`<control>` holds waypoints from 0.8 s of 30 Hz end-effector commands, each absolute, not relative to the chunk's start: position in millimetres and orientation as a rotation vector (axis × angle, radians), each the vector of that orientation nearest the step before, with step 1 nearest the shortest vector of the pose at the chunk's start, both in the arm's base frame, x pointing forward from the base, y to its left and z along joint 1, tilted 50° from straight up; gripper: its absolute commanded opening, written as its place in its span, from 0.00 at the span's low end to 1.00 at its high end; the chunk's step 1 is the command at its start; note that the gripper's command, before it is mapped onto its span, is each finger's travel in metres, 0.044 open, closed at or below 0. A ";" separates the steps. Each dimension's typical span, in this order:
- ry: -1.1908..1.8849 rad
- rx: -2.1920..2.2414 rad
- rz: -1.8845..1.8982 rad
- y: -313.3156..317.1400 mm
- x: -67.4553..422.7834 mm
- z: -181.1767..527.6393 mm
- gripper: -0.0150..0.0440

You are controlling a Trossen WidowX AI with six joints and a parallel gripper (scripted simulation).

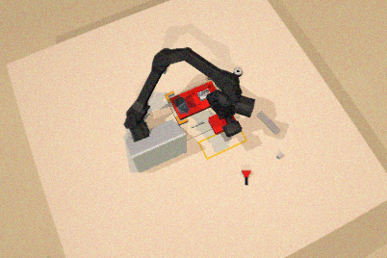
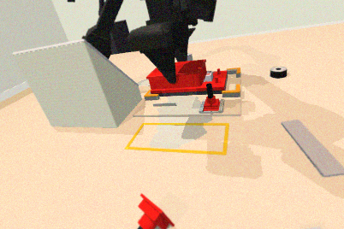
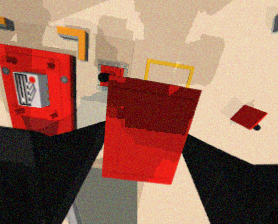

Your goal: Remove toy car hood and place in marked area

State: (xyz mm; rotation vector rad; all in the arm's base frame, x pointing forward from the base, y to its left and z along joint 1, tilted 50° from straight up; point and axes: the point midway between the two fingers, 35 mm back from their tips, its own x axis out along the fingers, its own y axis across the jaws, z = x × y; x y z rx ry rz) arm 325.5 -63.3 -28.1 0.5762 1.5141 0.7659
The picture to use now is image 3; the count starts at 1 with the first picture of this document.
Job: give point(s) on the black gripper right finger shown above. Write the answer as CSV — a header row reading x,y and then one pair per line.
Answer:
x,y
231,190

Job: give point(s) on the yellow rectangular outline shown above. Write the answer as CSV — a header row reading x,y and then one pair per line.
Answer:
x,y
169,64

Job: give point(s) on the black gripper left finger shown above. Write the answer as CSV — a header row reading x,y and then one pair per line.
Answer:
x,y
55,166

